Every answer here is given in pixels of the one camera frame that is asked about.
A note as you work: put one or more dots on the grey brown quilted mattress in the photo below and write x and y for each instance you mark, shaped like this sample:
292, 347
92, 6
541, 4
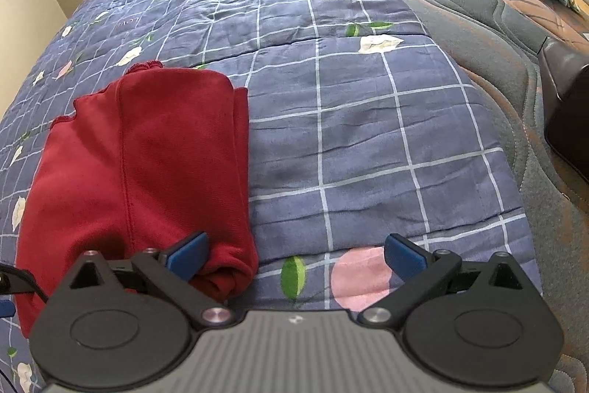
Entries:
501, 66

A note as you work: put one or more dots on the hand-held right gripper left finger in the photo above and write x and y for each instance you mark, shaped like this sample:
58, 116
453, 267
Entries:
189, 257

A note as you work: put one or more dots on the blue floral checked quilt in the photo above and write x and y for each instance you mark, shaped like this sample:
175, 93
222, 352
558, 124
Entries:
331, 116

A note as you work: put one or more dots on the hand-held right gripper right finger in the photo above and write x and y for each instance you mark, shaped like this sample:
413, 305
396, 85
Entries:
402, 257

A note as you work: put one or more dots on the red knit garment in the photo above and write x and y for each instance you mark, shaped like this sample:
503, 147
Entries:
138, 172

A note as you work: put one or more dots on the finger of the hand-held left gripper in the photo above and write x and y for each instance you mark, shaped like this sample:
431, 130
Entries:
18, 280

